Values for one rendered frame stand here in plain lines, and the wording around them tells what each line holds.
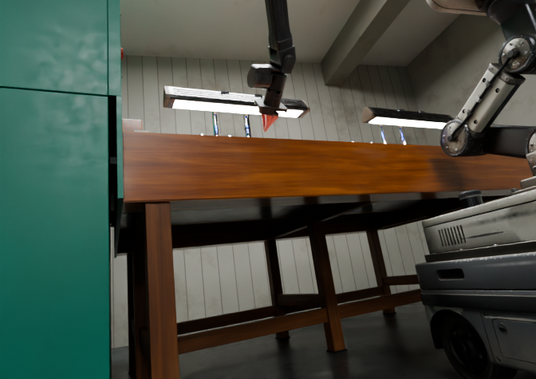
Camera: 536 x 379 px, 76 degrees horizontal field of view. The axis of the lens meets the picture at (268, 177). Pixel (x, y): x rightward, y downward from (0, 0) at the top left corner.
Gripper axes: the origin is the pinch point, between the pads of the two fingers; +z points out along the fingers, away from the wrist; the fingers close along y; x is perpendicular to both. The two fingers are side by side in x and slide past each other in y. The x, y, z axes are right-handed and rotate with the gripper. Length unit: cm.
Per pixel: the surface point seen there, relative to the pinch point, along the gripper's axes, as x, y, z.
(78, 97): 14, 56, -10
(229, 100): -24.9, 6.4, -0.5
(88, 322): 52, 53, 22
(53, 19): -2, 62, -24
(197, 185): 27.3, 28.3, 5.6
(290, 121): -196, -122, 74
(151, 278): 44, 40, 21
